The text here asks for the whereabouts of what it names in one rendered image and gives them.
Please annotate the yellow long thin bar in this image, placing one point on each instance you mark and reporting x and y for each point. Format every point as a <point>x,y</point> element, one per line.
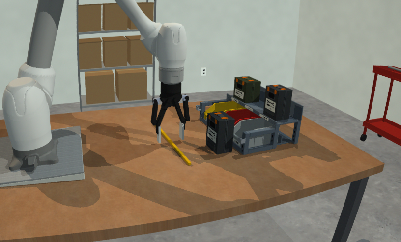
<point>176,148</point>

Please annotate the red bin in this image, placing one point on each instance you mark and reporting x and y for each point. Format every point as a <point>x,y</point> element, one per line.
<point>243,114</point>

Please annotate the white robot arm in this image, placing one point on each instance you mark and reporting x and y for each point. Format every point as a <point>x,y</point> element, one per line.
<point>27,100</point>

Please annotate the yellow open bin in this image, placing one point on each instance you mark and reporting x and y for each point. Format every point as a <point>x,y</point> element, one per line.
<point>224,106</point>

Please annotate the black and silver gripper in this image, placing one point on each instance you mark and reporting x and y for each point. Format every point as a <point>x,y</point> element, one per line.
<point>170,96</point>

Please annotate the grey metal shelf rack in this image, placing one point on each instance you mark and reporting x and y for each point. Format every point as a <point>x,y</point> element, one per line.
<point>277,137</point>

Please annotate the grey open bin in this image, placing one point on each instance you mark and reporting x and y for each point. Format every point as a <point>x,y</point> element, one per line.
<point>252,124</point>

